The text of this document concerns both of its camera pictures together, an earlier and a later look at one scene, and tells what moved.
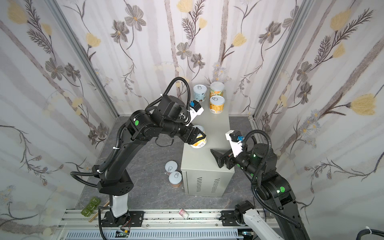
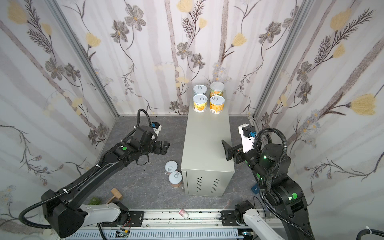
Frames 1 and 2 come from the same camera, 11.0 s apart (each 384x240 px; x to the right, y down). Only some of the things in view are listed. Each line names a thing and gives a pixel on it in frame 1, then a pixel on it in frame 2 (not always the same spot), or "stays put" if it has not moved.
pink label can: (170, 166) stays put
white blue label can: (199, 92) stays put
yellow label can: (216, 104) stays put
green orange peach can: (216, 88) stays put
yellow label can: (201, 143) -> (199, 102)
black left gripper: (190, 132) -> (159, 147)
